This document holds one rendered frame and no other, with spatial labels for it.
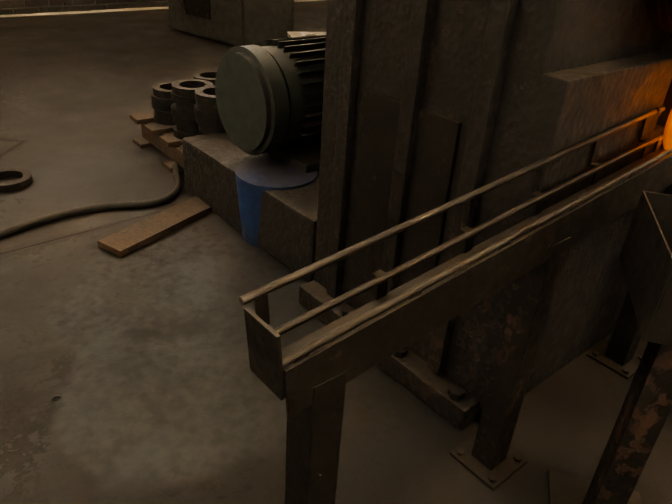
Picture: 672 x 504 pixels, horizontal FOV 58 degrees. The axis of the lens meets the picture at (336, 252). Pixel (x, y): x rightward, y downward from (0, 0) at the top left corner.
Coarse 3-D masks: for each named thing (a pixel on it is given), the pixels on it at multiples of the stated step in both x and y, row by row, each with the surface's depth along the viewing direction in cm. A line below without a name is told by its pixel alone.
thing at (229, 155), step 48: (240, 48) 206; (288, 48) 209; (240, 96) 211; (288, 96) 205; (192, 144) 243; (240, 144) 221; (288, 144) 222; (192, 192) 254; (288, 192) 208; (288, 240) 205
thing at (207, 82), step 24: (216, 72) 305; (168, 96) 283; (192, 96) 265; (144, 120) 297; (168, 120) 289; (192, 120) 269; (216, 120) 250; (144, 144) 301; (168, 144) 271; (168, 168) 279
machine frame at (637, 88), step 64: (384, 0) 137; (448, 0) 124; (512, 0) 110; (576, 0) 109; (640, 0) 124; (384, 64) 143; (448, 64) 128; (512, 64) 117; (576, 64) 118; (640, 64) 125; (384, 128) 148; (448, 128) 132; (512, 128) 121; (576, 128) 118; (640, 128) 138; (320, 192) 178; (384, 192) 154; (448, 192) 138; (512, 192) 125; (320, 256) 187; (384, 256) 158; (448, 256) 140; (576, 256) 145; (576, 320) 164; (448, 384) 155
